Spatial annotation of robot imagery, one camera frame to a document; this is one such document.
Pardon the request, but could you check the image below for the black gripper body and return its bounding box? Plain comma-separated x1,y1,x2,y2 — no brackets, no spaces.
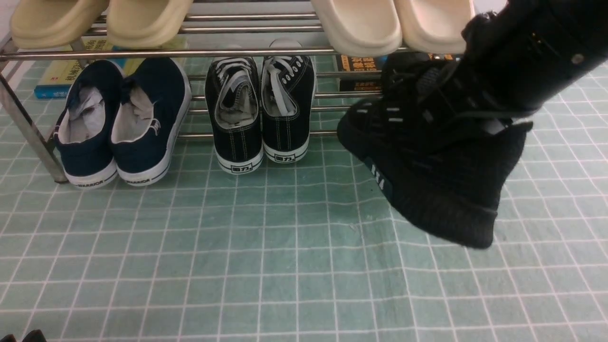
418,12,542,143

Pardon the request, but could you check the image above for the black knit sneaker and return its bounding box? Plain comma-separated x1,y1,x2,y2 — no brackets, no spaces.
337,95,533,249
380,52,445,98

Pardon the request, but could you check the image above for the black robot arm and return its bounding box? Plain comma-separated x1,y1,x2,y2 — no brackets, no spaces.
417,0,608,135

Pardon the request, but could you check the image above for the silver metal shoe rack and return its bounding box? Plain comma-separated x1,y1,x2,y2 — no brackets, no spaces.
0,0,475,184

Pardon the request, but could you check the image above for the cream right foam slipper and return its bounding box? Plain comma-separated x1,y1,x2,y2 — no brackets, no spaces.
394,0,475,54

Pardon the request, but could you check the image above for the cream foam slipper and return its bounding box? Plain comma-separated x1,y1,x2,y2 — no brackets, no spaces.
311,0,403,57
394,0,475,54

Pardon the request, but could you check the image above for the cream left foam slipper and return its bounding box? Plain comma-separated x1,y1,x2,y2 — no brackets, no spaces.
311,0,403,57

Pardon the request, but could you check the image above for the black orange book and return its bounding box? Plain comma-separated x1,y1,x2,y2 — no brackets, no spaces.
335,55,388,92

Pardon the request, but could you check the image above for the black right canvas sneaker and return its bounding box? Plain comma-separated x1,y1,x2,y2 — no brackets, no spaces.
261,56,317,164

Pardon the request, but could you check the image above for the black canvas sneaker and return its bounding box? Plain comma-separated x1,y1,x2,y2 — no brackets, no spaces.
204,57,264,175
261,56,317,164

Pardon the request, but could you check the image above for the green checkered floor mat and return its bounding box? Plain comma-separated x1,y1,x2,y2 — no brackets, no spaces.
0,65,608,342

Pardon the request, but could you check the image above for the black left canvas sneaker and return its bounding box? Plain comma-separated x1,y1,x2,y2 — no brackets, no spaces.
204,57,264,175

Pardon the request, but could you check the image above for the navy right canvas shoe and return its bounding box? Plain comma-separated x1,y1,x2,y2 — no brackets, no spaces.
109,57,192,187

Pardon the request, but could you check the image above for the navy canvas shoe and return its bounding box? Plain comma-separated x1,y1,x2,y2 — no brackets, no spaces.
109,57,192,187
52,60,124,190

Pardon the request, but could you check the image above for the yellow right foam slipper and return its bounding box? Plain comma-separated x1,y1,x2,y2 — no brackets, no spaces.
106,0,194,48

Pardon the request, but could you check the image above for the yellow foam slipper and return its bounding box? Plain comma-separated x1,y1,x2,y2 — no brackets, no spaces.
106,0,194,48
9,0,109,49

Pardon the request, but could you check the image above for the navy left canvas shoe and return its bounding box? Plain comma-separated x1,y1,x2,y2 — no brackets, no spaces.
52,60,124,190

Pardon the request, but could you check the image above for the yellow blue book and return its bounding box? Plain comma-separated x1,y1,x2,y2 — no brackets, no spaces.
34,37,188,99

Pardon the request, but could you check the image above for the yellow left foam slipper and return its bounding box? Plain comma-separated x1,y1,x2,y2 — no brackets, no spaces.
9,0,109,49

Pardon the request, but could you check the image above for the black object bottom left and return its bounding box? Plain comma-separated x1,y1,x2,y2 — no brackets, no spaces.
0,329,47,342

